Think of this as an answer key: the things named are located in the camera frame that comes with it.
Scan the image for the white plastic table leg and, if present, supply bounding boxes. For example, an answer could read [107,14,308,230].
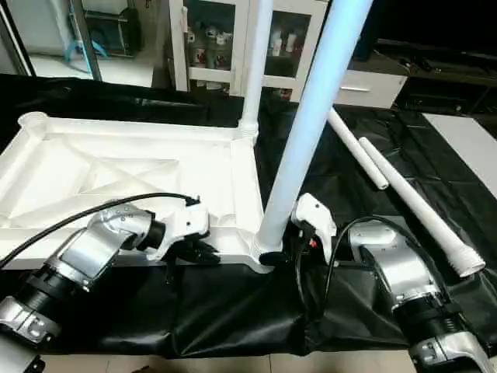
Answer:
[237,0,275,141]
[252,0,374,267]
[358,137,487,279]
[326,108,390,192]

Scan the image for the white glass door cabinet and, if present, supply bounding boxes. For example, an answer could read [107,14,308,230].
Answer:
[169,0,328,103]

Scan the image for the white drawer unit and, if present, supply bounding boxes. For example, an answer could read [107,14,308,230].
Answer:
[334,67,409,110]

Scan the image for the white plastic table top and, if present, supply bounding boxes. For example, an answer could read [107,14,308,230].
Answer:
[0,112,277,274]

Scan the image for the black work mat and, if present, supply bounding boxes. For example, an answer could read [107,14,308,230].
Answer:
[0,74,497,358]

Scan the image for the black low shelf unit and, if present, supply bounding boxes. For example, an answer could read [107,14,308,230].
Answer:
[357,0,497,117]

